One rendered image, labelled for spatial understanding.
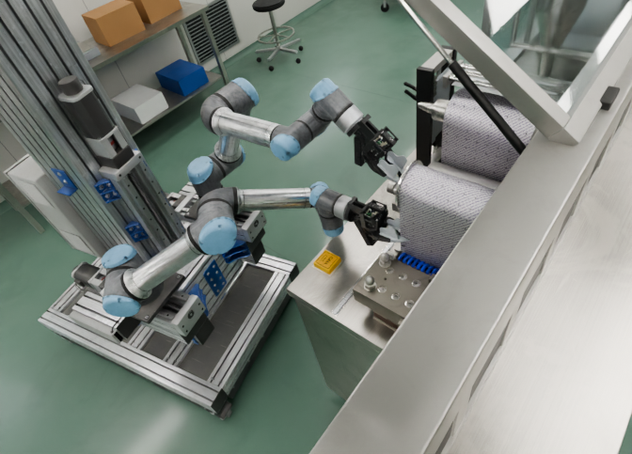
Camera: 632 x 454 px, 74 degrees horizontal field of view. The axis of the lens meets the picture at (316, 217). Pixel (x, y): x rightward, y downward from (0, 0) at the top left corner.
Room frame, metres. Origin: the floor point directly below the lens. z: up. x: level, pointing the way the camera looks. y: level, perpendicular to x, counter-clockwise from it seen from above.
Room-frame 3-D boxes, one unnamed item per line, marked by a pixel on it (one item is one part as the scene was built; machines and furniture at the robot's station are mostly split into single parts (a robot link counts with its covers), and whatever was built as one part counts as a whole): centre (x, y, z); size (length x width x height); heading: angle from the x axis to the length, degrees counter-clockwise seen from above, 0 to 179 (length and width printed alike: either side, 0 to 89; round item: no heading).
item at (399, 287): (0.61, -0.25, 1.00); 0.40 x 0.16 x 0.06; 41
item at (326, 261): (0.92, 0.00, 0.91); 0.07 x 0.07 x 0.02; 41
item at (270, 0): (4.60, -0.06, 0.31); 0.55 x 0.53 x 0.62; 131
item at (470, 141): (0.84, -0.46, 1.16); 0.39 x 0.23 x 0.51; 131
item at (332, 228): (1.03, -0.05, 1.01); 0.11 x 0.08 x 0.11; 5
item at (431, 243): (0.72, -0.31, 1.11); 0.23 x 0.01 x 0.18; 41
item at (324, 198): (1.02, -0.05, 1.11); 0.11 x 0.08 x 0.09; 41
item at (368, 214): (0.90, -0.15, 1.12); 0.12 x 0.08 x 0.09; 41
